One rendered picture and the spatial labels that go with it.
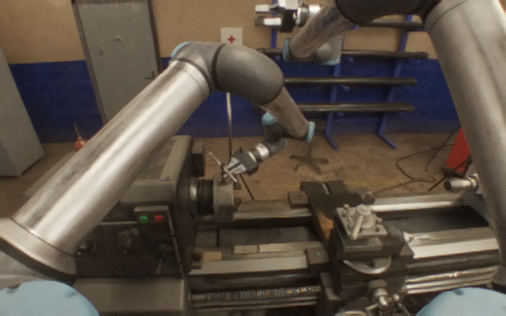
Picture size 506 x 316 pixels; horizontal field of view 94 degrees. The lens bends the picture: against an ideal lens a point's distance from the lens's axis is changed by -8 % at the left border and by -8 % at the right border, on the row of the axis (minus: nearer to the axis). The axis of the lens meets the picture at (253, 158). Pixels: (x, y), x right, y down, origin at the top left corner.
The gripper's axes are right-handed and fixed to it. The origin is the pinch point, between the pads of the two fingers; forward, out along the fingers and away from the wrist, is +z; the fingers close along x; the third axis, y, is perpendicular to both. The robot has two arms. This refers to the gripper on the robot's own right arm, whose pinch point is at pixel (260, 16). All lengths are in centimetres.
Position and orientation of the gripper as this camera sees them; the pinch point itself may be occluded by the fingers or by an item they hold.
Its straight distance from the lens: 107.0
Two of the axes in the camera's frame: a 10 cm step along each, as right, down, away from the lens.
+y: 0.4, 9.8, -1.9
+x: -0.6, 1.9, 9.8
